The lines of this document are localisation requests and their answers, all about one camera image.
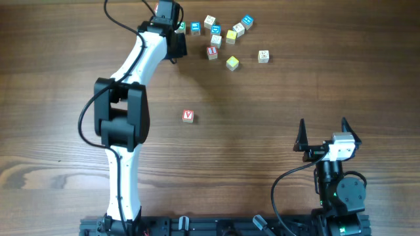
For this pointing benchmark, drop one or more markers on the yellow block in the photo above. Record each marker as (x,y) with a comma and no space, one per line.
(231,37)
(232,63)

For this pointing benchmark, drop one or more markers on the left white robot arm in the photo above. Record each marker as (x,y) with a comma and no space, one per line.
(122,119)

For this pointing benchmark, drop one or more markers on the blue picture block left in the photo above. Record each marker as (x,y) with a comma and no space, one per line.
(195,28)

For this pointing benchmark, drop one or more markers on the natural block number four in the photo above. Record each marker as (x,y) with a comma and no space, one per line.
(263,56)

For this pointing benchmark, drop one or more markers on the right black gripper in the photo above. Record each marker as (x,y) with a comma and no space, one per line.
(313,152)

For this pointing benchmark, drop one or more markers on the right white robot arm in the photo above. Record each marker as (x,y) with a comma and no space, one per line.
(341,193)

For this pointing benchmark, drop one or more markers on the red letter I block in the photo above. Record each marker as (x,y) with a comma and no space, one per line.
(212,53)

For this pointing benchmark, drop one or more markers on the natural block number two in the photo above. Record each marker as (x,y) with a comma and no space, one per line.
(239,29)

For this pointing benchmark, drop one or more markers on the blue block far right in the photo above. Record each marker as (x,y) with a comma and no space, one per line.
(247,21)

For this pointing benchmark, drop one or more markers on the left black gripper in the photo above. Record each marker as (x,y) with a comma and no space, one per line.
(183,47)

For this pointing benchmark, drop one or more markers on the red letter V block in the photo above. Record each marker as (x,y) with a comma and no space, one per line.
(188,116)

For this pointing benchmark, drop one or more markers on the natural wooden block top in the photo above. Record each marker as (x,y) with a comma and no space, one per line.
(209,21)

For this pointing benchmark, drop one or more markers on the blue letter D block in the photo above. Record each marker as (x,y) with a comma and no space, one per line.
(215,30)

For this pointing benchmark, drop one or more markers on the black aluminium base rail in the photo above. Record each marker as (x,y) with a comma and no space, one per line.
(165,226)

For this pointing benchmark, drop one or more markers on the green letter N block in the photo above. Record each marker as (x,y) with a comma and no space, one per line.
(182,28)

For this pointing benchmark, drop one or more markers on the natural block with green side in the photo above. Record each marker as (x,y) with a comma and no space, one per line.
(216,41)

